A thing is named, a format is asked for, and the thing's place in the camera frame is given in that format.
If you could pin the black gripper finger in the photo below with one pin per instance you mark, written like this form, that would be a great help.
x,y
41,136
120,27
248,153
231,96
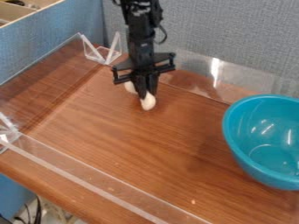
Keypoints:
x,y
140,85
152,79

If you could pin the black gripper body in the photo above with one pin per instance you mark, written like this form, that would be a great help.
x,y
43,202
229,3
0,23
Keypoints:
x,y
143,61

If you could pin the white plush mushroom toy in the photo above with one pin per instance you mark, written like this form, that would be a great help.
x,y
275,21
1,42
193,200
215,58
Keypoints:
x,y
148,101

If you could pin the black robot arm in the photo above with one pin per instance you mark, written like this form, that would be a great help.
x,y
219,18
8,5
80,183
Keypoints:
x,y
143,15

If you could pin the blue plastic bowl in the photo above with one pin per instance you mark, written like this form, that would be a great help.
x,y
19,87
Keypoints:
x,y
260,129

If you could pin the clear acrylic back barrier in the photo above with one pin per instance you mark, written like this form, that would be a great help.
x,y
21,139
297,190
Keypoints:
x,y
224,81

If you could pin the clear acrylic barrier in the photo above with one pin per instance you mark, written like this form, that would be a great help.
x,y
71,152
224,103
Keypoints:
x,y
224,81
135,200
56,56

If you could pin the clear acrylic left barrier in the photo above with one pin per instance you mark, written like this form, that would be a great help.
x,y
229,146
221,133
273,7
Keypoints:
x,y
56,56

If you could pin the wooden shelf box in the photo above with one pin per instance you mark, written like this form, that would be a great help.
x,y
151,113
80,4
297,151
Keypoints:
x,y
15,10

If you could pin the clear acrylic front barrier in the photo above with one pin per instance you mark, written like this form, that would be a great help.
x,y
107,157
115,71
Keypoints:
x,y
135,200

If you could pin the clear acrylic corner bracket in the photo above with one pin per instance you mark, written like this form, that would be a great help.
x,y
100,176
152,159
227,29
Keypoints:
x,y
100,54

